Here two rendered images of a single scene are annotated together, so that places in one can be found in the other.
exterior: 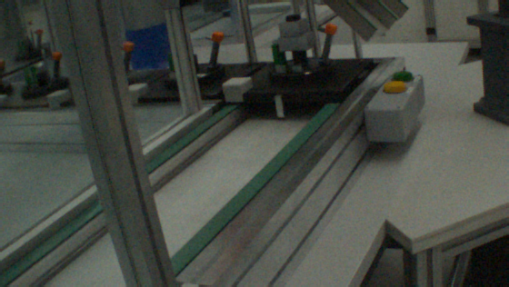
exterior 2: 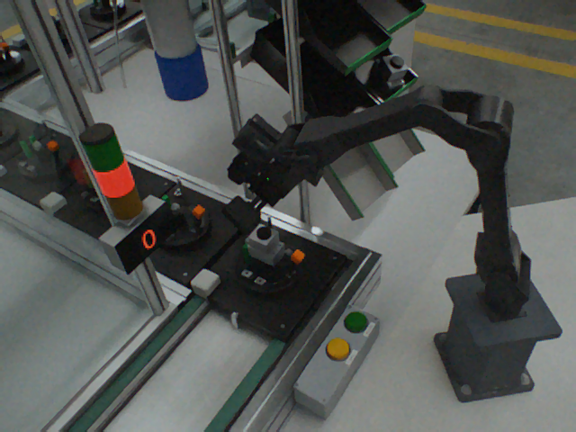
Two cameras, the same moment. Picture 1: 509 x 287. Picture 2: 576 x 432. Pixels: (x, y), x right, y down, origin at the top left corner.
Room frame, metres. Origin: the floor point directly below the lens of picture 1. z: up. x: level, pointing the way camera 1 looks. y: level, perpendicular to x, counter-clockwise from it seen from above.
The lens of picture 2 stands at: (0.54, -0.29, 1.85)
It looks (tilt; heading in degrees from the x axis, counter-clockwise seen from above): 45 degrees down; 9
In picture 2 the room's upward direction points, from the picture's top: 6 degrees counter-clockwise
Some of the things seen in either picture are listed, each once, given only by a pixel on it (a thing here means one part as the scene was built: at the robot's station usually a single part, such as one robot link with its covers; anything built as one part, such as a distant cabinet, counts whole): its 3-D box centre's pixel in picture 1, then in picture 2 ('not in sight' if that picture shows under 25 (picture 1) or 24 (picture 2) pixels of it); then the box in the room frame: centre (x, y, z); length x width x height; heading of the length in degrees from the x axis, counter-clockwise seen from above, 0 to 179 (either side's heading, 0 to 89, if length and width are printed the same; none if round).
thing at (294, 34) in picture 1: (290, 32); (261, 241); (1.26, -0.11, 1.06); 0.08 x 0.04 x 0.07; 62
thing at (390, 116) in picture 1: (396, 105); (337, 358); (1.07, -0.27, 0.93); 0.21 x 0.07 x 0.06; 151
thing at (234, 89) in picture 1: (237, 90); (206, 283); (1.21, 0.01, 0.97); 0.05 x 0.05 x 0.04; 61
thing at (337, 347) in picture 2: (394, 89); (337, 349); (1.07, -0.27, 0.96); 0.04 x 0.04 x 0.02
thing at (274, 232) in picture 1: (334, 153); (255, 428); (0.94, -0.13, 0.91); 0.89 x 0.06 x 0.11; 151
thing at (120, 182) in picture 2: not in sight; (113, 175); (1.14, 0.07, 1.33); 0.05 x 0.05 x 0.05
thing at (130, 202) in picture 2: not in sight; (123, 198); (1.14, 0.07, 1.28); 0.05 x 0.05 x 0.05
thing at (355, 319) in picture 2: (403, 78); (355, 322); (1.14, -0.31, 0.96); 0.04 x 0.04 x 0.02
